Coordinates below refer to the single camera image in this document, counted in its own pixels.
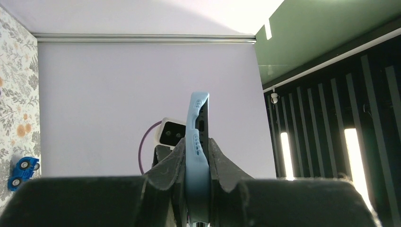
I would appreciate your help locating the floral table mat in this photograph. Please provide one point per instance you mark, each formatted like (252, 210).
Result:
(19, 99)

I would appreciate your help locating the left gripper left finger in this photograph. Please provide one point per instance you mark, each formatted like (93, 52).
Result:
(154, 199)

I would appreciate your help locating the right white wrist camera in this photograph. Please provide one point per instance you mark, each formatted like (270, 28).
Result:
(169, 132)

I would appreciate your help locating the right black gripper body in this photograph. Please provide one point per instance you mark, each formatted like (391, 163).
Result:
(160, 153)

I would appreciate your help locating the black bare phone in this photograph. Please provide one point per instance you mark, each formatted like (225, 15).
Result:
(201, 125)

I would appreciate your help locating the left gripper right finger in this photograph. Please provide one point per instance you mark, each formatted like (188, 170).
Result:
(238, 200)

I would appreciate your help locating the blue toy car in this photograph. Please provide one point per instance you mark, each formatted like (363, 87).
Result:
(22, 172)

